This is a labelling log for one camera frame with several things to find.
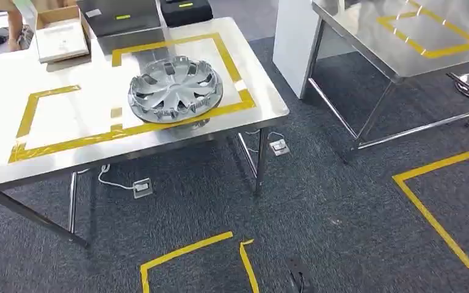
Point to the floor socket box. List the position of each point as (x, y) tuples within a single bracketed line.
[(142, 188), (279, 147)]

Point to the silver wheel hubcap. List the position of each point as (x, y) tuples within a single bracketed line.
[(174, 87)]

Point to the steel table with hubcap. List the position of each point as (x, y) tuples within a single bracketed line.
[(76, 68)]

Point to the grey case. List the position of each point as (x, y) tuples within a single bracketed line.
[(117, 18)]

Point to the black case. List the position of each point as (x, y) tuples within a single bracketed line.
[(186, 14)]

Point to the cardboard box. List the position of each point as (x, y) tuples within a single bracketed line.
[(56, 15)]

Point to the yellow tape frame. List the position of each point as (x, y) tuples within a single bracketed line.
[(226, 60), (30, 111)]

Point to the white flat package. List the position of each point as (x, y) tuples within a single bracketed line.
[(62, 44)]

